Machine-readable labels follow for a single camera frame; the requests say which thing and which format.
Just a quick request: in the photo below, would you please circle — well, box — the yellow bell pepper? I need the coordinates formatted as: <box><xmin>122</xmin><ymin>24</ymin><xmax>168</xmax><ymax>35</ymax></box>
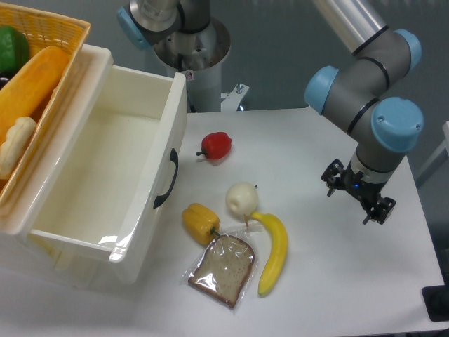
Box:
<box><xmin>182</xmin><ymin>203</ymin><xmax>220</xmax><ymax>246</ymax></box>

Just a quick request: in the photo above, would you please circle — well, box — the orange baguette loaf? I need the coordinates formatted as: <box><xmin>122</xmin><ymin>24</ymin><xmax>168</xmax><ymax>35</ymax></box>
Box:
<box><xmin>1</xmin><ymin>46</ymin><xmax>69</xmax><ymax>142</ymax></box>

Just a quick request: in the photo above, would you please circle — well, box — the green bell pepper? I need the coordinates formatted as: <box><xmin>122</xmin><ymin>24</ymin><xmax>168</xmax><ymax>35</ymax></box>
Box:
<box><xmin>1</xmin><ymin>26</ymin><xmax>29</xmax><ymax>73</ymax></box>

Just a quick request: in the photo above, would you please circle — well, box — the black drawer handle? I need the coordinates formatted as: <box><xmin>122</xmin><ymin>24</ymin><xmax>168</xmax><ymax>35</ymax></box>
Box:
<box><xmin>152</xmin><ymin>147</ymin><xmax>179</xmax><ymax>209</ymax></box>

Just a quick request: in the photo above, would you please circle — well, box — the yellow banana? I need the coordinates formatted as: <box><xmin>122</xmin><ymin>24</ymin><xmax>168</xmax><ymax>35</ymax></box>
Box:
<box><xmin>251</xmin><ymin>212</ymin><xmax>288</xmax><ymax>297</ymax></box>

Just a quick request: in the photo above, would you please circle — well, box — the black object at table edge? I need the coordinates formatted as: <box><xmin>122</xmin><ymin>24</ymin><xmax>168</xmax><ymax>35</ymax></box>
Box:
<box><xmin>422</xmin><ymin>285</ymin><xmax>448</xmax><ymax>322</ymax></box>

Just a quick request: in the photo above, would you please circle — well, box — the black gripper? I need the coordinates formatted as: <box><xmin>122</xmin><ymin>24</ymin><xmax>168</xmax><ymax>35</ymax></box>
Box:
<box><xmin>321</xmin><ymin>159</ymin><xmax>396</xmax><ymax>225</ymax></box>

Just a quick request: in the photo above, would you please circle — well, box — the yellow wicker basket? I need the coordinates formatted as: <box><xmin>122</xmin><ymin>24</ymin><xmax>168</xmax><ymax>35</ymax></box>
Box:
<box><xmin>1</xmin><ymin>3</ymin><xmax>91</xmax><ymax>205</ymax></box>

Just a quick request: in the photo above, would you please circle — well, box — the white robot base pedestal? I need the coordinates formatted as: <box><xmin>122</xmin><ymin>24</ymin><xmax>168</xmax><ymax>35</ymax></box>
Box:
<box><xmin>154</xmin><ymin>18</ymin><xmax>249</xmax><ymax>112</ymax></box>

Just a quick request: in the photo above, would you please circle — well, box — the white furniture leg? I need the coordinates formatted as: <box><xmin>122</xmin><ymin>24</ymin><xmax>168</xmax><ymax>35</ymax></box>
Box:
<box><xmin>415</xmin><ymin>122</ymin><xmax>448</xmax><ymax>188</ymax></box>

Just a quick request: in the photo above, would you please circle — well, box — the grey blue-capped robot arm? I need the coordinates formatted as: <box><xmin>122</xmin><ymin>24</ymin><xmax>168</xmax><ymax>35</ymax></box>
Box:
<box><xmin>117</xmin><ymin>1</ymin><xmax>423</xmax><ymax>223</ymax></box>

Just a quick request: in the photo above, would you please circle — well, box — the white plastic drawer bin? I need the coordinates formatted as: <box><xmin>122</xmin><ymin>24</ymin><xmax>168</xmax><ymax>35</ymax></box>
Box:
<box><xmin>1</xmin><ymin>45</ymin><xmax>187</xmax><ymax>287</ymax></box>

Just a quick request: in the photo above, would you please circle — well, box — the bread slice in plastic bag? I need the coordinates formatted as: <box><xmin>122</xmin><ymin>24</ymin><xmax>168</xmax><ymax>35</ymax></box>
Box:
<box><xmin>180</xmin><ymin>225</ymin><xmax>261</xmax><ymax>310</ymax></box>

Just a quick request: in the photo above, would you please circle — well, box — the red bell pepper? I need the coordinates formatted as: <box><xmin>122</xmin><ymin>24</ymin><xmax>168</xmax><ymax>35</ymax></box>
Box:
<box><xmin>196</xmin><ymin>131</ymin><xmax>232</xmax><ymax>160</ymax></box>

